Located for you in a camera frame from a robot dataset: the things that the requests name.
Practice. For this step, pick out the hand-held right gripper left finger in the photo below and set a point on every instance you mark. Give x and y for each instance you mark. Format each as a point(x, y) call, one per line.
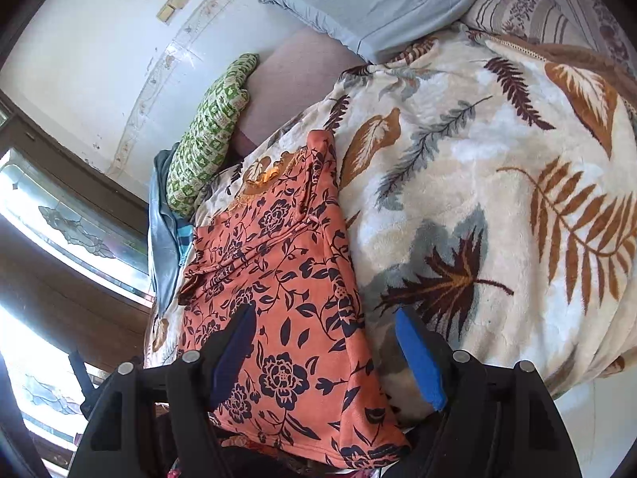
point(234, 348)

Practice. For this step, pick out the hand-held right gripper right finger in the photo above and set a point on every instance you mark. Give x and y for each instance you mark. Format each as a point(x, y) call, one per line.
point(423, 363)

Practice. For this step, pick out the orange floral shirt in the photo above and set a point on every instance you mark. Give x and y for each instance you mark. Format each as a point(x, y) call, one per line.
point(298, 279)

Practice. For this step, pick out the teal striped cloth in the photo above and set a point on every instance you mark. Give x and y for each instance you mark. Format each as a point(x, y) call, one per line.
point(185, 239)

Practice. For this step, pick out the blue cloth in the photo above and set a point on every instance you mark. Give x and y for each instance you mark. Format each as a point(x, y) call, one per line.
point(161, 239)

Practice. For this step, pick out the wooden door with leaded glass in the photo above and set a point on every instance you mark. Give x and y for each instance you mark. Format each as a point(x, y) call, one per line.
point(50, 269)

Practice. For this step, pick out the leaf print blanket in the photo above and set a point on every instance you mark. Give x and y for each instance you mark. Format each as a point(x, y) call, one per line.
point(497, 159)

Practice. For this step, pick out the green checkered pillow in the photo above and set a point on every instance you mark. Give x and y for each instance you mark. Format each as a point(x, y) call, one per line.
point(209, 129)

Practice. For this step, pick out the pink sofa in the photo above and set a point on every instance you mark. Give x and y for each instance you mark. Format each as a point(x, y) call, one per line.
point(288, 89)

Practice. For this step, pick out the striped floral cushion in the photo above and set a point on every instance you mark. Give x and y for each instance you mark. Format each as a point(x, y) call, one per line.
point(522, 15)

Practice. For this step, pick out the grey-blue pillow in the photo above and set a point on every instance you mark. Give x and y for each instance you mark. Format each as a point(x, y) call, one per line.
point(373, 0)

